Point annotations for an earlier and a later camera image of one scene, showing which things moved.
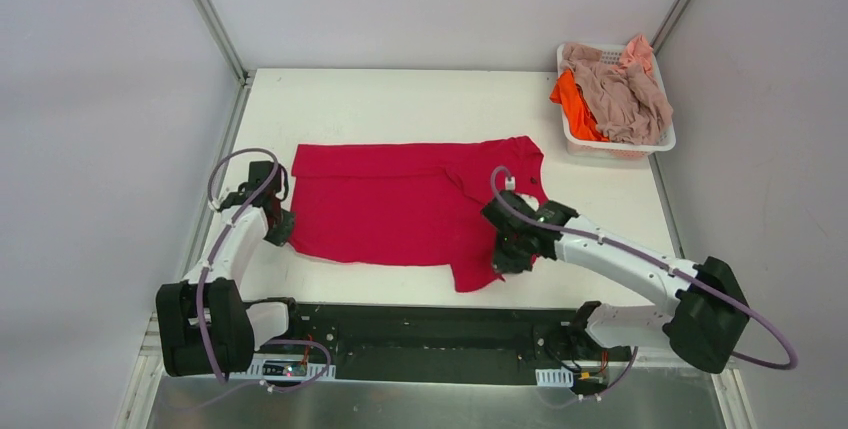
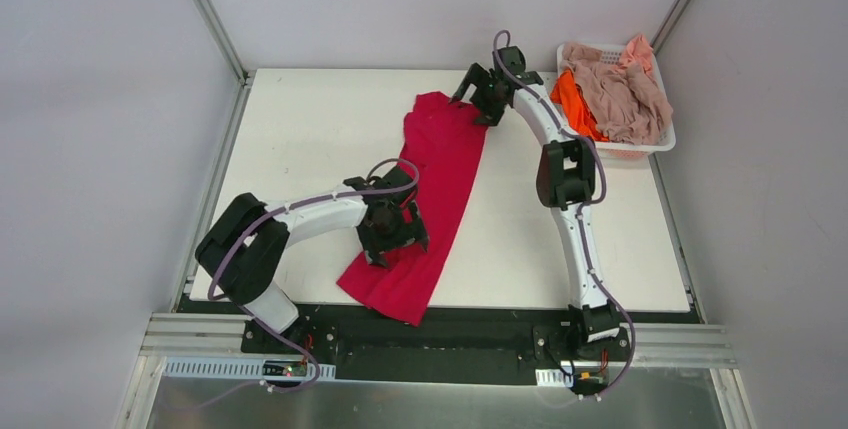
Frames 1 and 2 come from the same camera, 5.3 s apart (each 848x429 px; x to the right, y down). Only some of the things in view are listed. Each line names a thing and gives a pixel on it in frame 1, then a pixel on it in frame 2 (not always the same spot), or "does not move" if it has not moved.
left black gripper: [280, 227] to [392, 241]
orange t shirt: [579, 114] does not move
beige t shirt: [628, 105] does not move
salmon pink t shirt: [637, 51] does not move
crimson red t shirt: [413, 203] to [441, 140]
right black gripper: [510, 251] to [481, 91]
